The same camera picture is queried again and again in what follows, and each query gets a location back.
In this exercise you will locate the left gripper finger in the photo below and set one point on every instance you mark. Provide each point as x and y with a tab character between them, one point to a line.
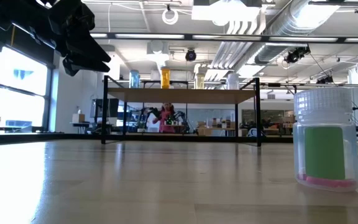
82	66
87	48

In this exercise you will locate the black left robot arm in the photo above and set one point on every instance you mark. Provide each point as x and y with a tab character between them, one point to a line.
17	15

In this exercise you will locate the black background robot arm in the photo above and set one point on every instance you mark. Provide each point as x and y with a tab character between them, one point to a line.
148	113
184	117

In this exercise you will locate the black monitor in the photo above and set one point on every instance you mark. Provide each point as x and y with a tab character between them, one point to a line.
113	107

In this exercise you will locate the small cardboard box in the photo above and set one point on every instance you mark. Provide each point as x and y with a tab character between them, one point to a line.
78	117

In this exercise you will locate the large bright window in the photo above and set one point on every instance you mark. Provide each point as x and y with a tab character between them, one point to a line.
20	93

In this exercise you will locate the person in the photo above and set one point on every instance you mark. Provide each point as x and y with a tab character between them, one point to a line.
165	119

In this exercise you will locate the black ceiling device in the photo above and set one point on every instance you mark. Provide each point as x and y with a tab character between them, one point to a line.
297	54

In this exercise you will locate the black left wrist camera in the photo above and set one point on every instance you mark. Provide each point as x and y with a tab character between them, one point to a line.
76	17

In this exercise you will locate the black aluminium rig frame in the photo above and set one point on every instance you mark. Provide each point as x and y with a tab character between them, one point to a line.
82	137

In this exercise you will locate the wooden shelf with black frame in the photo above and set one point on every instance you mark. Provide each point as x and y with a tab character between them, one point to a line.
179	96

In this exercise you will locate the round black ceiling camera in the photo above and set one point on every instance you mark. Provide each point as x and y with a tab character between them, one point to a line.
190	55

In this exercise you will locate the silver ventilation duct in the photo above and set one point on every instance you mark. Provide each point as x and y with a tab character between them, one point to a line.
291	31

